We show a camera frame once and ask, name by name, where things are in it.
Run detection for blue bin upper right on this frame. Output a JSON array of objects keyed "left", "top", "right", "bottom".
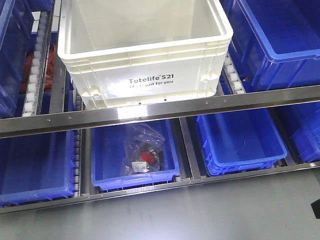
[{"left": 220, "top": 0, "right": 320, "bottom": 92}]

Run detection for metal shelf rack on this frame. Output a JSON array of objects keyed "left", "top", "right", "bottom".
[{"left": 0, "top": 0, "right": 320, "bottom": 215}]

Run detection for clear plastic parts bag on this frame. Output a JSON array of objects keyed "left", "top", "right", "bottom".
[{"left": 121, "top": 123, "right": 165, "bottom": 176}]

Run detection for blue bin lower right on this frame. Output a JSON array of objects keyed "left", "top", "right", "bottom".
[{"left": 194, "top": 108, "right": 288, "bottom": 176}]

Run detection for grey roller track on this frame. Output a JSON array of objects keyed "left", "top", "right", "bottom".
[{"left": 21, "top": 11, "right": 52, "bottom": 117}]

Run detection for blue bin red contents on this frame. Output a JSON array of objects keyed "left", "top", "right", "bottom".
[{"left": 19, "top": 42, "right": 57, "bottom": 94}]

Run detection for blue parts bin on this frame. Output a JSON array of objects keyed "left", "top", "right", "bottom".
[{"left": 91, "top": 120, "right": 180, "bottom": 191}]

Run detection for blue bin lower left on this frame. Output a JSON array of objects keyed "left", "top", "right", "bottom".
[{"left": 0, "top": 131, "right": 76, "bottom": 207}]

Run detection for white plastic Totelife tote box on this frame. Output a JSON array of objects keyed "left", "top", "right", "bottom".
[{"left": 57, "top": 0, "right": 233, "bottom": 110}]

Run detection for blue bin far right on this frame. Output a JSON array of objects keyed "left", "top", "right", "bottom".
[{"left": 274, "top": 102, "right": 320, "bottom": 163}]

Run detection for blue bin upper left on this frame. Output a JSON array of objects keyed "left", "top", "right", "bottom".
[{"left": 0, "top": 0, "right": 34, "bottom": 119}]

